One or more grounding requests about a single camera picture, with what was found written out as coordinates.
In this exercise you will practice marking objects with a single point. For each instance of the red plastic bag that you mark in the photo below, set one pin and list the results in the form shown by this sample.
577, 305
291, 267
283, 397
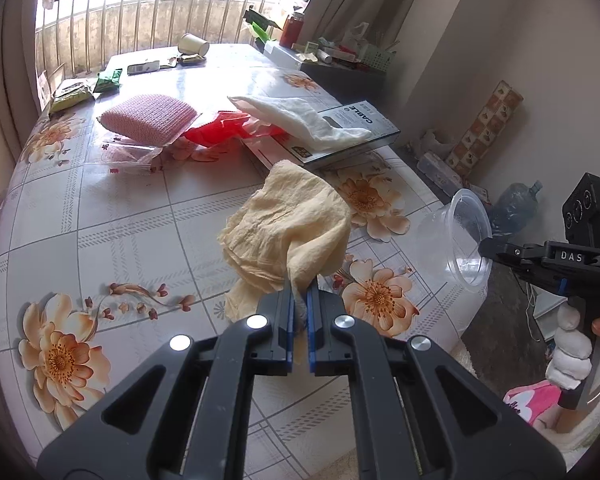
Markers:
215, 132

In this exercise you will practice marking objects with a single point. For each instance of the yellow cloth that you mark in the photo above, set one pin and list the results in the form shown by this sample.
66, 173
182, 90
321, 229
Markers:
285, 220

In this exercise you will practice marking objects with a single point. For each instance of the white basket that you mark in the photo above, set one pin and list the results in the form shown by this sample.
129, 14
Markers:
377, 56

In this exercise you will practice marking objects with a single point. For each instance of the green folded stand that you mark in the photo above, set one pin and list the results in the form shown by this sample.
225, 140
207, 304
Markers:
259, 25

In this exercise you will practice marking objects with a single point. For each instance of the pink scrub sponge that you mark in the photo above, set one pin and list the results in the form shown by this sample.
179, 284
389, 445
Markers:
150, 117

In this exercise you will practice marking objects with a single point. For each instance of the person's right hand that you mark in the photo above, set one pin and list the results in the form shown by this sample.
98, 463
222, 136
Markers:
572, 350

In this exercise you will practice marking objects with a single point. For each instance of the pink printed cloth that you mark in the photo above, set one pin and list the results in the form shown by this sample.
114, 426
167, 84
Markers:
532, 402

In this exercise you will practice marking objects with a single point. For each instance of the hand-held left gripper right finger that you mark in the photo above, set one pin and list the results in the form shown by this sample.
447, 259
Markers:
322, 330

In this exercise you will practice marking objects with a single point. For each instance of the person's right forearm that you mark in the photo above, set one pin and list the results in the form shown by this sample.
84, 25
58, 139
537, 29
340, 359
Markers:
575, 420

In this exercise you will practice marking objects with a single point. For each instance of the white plastic bag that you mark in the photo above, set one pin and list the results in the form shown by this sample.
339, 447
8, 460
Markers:
356, 37
432, 145

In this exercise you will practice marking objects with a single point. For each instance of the red thermos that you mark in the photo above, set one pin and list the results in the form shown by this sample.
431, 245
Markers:
292, 30

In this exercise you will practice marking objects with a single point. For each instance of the paper cup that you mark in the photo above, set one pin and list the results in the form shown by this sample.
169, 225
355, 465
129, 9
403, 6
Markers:
194, 45

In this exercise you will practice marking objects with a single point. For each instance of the blue water jug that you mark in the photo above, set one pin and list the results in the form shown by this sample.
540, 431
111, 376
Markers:
512, 210

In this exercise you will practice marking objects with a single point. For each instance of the clear packaging bag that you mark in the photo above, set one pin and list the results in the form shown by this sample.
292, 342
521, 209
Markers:
125, 157

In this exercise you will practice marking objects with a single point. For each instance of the black flat box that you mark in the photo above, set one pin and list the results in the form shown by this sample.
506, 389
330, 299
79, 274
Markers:
375, 127

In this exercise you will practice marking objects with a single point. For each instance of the patterned gift box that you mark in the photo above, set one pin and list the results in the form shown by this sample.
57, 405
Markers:
485, 127

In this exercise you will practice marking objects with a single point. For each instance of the white green card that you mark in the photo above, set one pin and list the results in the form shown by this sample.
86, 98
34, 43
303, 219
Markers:
42, 90

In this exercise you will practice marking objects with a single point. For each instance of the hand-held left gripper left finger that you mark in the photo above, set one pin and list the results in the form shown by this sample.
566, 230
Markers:
280, 330

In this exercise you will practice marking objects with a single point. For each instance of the metal window railing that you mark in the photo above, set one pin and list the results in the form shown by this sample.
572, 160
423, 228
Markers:
155, 20

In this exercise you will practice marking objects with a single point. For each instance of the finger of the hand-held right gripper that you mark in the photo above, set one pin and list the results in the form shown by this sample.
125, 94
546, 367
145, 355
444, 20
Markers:
505, 251

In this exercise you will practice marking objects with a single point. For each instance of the yellow green packet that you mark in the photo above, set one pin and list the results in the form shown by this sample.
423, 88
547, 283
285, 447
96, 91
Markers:
71, 96

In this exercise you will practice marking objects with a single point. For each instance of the clear plastic container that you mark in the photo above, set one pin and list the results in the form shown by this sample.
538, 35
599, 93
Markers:
445, 240

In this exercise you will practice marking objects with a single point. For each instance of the white cloth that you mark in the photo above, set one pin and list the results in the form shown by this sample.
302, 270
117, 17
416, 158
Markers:
305, 120

